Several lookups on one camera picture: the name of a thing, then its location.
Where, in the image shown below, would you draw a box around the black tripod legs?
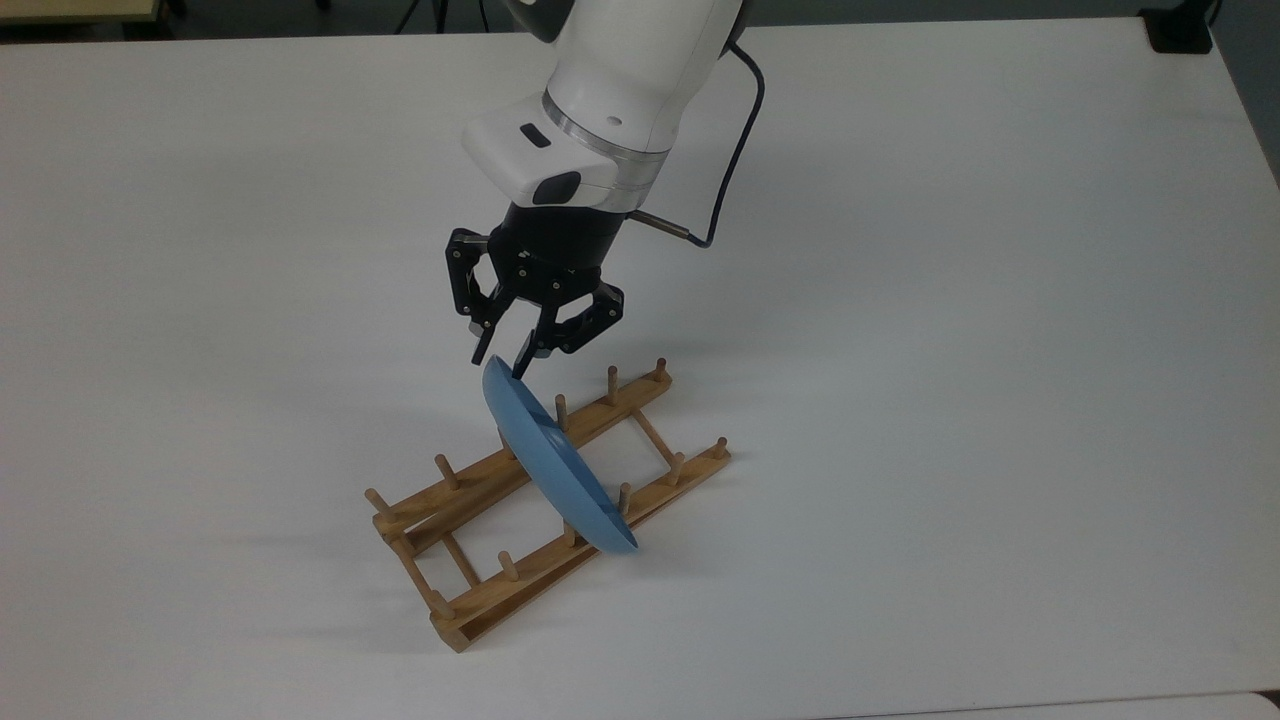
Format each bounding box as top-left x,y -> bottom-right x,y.
395,0 -> 493,36

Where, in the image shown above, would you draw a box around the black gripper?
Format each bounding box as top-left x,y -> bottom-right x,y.
445,202 -> 627,380

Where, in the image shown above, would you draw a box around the dark gripper cable with plug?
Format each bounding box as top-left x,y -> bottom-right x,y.
632,40 -> 769,250

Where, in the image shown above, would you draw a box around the wooden plate rack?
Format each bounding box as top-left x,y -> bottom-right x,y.
364,357 -> 732,653

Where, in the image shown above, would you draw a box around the black table clamp base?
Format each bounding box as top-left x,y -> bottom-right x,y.
1140,4 -> 1217,57

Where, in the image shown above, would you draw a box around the light wooden table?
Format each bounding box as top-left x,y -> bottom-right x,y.
0,0 -> 163,27

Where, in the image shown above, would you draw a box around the blue round plate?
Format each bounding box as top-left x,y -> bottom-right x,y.
482,355 -> 639,554

